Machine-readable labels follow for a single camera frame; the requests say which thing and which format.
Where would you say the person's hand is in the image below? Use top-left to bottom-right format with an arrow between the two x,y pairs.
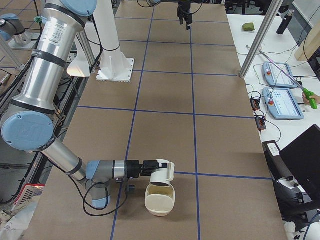
301,92 -> 320,106

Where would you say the far blue teach pendant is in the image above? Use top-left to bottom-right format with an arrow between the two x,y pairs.
262,61 -> 297,89

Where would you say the aluminium frame post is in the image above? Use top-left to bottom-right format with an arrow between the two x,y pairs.
239,0 -> 284,79

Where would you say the near blue teach pendant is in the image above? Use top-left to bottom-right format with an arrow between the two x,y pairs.
262,87 -> 304,120

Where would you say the black water bottle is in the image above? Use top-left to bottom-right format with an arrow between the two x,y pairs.
276,9 -> 295,35

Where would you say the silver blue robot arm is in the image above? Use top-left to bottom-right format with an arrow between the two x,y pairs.
137,0 -> 195,30
0,0 -> 175,210

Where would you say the cream plastic bin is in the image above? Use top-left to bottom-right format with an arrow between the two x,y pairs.
144,184 -> 176,217

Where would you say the metal reacher grabber green handle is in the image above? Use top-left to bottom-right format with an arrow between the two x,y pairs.
258,50 -> 318,110

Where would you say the green cloth pouch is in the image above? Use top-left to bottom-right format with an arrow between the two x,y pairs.
242,22 -> 256,32

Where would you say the black usb hub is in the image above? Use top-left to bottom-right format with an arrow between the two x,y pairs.
249,97 -> 267,133

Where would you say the black laptop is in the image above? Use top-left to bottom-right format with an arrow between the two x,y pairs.
280,124 -> 320,200

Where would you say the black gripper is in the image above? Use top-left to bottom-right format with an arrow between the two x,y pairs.
125,160 -> 168,179
177,0 -> 192,30

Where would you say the white ribbed mug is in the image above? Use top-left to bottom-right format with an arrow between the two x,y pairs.
149,159 -> 175,187

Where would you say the blue teach pendant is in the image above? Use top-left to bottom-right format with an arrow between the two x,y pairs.
262,61 -> 297,89
262,87 -> 304,120

